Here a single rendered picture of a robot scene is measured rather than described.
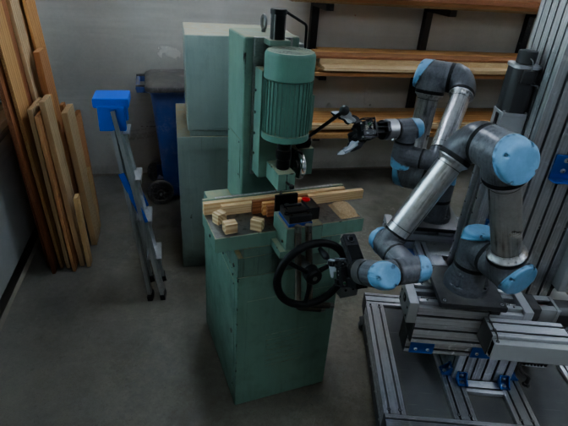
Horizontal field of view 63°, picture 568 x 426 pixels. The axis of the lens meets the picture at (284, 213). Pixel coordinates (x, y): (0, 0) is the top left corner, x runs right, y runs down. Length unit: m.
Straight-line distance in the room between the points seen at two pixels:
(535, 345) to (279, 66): 1.24
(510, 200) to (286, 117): 0.76
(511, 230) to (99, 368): 1.91
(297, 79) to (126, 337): 1.64
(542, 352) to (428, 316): 0.36
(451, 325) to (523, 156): 0.73
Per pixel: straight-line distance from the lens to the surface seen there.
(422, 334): 1.78
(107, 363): 2.52
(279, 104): 1.62
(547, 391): 2.44
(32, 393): 2.50
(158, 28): 3.98
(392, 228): 1.39
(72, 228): 3.05
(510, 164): 1.27
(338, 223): 1.81
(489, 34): 4.85
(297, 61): 1.59
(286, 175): 1.75
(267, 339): 2.03
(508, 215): 1.40
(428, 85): 2.00
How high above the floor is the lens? 1.79
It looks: 29 degrees down
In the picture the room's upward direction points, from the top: 4 degrees clockwise
